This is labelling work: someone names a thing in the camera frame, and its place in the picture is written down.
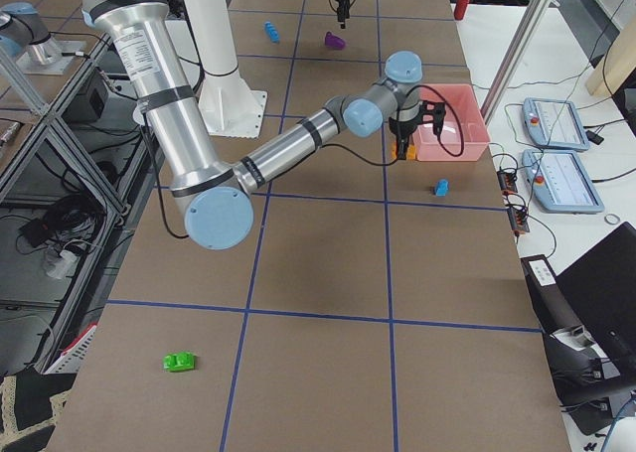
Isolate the orange block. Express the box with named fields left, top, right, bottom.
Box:
left=391, top=141, right=416, bottom=160

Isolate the purple block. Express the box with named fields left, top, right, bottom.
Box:
left=324, top=32, right=347, bottom=51

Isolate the small blue block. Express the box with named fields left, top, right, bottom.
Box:
left=432, top=179, right=449, bottom=197

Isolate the pink plastic box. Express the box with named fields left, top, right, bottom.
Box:
left=412, top=83, right=490, bottom=162

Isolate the long blue studded block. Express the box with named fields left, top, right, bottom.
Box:
left=263, top=21, right=280, bottom=44

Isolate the upper teach pendant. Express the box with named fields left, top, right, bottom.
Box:
left=522, top=97, right=589, bottom=152

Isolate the teach pendant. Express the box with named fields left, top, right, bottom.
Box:
left=522, top=149, right=604, bottom=214
left=522, top=97, right=589, bottom=152

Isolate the lower teach pendant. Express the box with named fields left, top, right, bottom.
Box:
left=522, top=149, right=604, bottom=214

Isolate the green block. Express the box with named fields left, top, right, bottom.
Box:
left=163, top=351, right=196, bottom=373

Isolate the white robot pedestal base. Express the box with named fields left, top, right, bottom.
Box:
left=184, top=0, right=267, bottom=139

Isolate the aluminium frame post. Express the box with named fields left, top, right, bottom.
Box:
left=481, top=0, right=552, bottom=125

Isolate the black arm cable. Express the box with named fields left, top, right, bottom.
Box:
left=140, top=84, right=467, bottom=239

